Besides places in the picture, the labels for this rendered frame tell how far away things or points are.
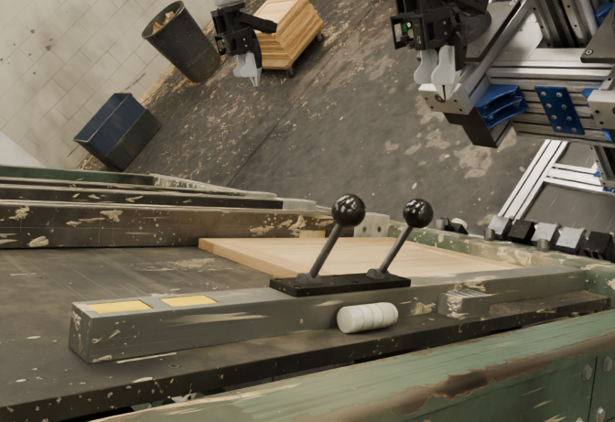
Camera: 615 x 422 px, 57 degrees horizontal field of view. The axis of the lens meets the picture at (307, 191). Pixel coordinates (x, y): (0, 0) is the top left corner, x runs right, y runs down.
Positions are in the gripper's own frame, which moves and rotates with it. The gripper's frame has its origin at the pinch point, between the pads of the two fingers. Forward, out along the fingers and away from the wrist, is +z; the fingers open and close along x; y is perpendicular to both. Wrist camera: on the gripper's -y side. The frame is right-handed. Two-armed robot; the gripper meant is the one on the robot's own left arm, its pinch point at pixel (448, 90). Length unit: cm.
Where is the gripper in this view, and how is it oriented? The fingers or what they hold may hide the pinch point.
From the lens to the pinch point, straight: 98.3
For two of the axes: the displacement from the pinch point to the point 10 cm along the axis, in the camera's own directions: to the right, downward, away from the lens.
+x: 5.8, 2.0, -7.9
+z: 2.1, 9.0, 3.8
